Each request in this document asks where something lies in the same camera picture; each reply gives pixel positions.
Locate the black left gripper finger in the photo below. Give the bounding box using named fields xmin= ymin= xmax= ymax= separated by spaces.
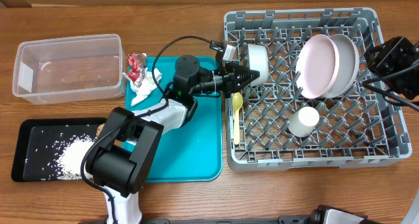
xmin=224 ymin=77 xmax=257 ymax=98
xmin=225 ymin=62 xmax=260 ymax=80

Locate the yellow plastic spoon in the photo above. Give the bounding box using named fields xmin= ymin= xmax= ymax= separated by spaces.
xmin=232 ymin=92 xmax=243 ymax=145

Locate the grey bowl with rice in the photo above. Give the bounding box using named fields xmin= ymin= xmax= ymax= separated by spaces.
xmin=248 ymin=44 xmax=269 ymax=86

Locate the grey plate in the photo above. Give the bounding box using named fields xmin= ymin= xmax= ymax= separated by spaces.
xmin=322 ymin=34 xmax=359 ymax=98

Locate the white paper cup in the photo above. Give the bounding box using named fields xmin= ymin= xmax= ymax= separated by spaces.
xmin=288 ymin=106 xmax=319 ymax=137

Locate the pink rimmed white plate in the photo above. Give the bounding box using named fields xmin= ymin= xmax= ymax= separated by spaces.
xmin=295 ymin=34 xmax=339 ymax=99

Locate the white napkin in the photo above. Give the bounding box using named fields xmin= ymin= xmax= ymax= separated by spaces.
xmin=122 ymin=67 xmax=162 ymax=107

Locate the red foil wrapper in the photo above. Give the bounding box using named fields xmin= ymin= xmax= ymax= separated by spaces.
xmin=127 ymin=52 xmax=147 ymax=86

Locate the brown food scrap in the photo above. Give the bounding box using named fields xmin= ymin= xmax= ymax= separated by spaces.
xmin=96 ymin=124 xmax=104 ymax=137

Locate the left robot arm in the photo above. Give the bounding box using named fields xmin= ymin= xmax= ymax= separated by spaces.
xmin=81 ymin=54 xmax=268 ymax=223

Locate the grey dishwasher rack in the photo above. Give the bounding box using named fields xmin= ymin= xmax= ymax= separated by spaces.
xmin=224 ymin=7 xmax=412 ymax=172

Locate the teal plastic tray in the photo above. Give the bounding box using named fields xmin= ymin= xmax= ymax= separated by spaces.
xmin=125 ymin=56 xmax=223 ymax=183

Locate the clear plastic bin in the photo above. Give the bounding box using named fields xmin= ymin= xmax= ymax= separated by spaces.
xmin=12 ymin=34 xmax=126 ymax=104

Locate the black bin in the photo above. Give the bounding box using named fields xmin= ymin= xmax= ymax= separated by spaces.
xmin=11 ymin=117 xmax=106 ymax=182

